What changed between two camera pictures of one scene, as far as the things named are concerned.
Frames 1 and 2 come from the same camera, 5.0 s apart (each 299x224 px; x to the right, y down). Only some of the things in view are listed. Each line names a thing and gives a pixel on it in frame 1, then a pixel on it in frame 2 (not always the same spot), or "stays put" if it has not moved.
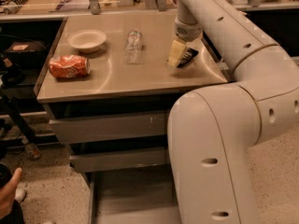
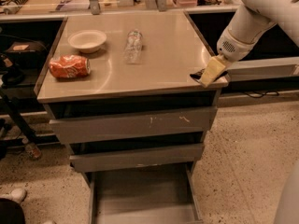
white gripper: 188,31 to 234,48
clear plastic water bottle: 134,47 stays put
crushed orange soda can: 68,66 stays put
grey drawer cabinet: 108,90 stays put
